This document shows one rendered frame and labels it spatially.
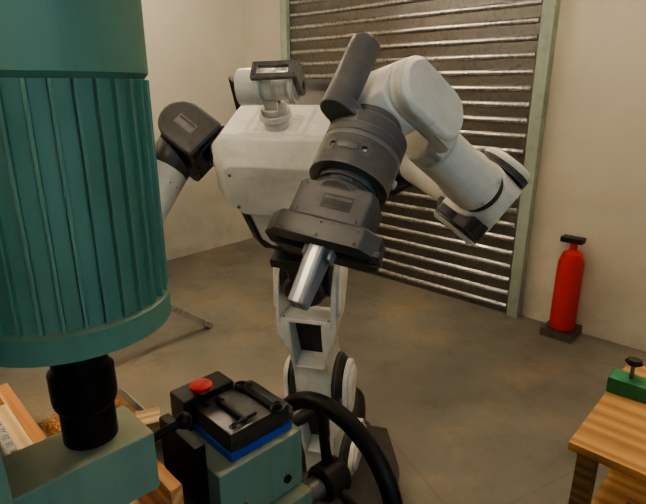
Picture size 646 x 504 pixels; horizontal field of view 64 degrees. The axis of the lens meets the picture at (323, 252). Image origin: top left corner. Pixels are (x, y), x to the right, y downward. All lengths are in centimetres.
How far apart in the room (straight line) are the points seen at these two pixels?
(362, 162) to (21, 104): 29
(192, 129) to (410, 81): 62
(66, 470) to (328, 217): 34
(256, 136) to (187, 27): 361
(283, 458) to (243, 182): 53
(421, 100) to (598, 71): 270
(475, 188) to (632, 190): 255
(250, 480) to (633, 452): 111
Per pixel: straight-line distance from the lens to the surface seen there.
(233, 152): 102
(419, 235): 375
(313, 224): 50
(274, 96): 98
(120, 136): 43
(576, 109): 326
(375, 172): 52
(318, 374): 143
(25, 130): 41
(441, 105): 60
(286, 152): 98
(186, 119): 111
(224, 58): 477
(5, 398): 98
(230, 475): 70
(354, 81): 56
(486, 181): 70
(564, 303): 328
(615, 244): 329
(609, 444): 160
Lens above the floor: 141
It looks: 18 degrees down
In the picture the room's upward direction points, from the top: straight up
